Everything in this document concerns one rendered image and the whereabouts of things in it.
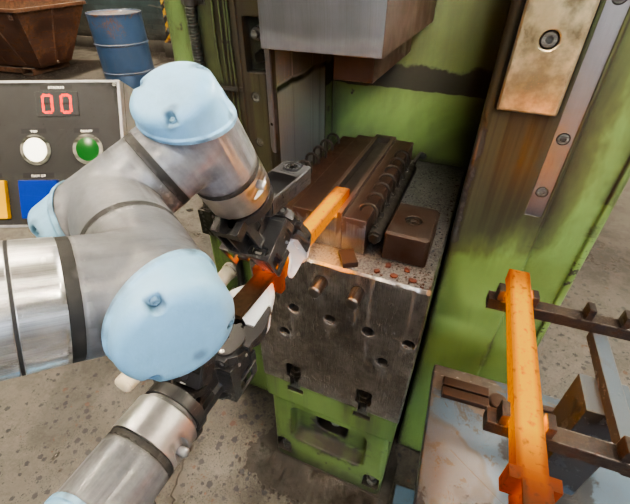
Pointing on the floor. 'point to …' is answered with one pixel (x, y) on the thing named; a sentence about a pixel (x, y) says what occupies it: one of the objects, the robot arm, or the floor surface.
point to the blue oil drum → (121, 44)
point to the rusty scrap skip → (27, 34)
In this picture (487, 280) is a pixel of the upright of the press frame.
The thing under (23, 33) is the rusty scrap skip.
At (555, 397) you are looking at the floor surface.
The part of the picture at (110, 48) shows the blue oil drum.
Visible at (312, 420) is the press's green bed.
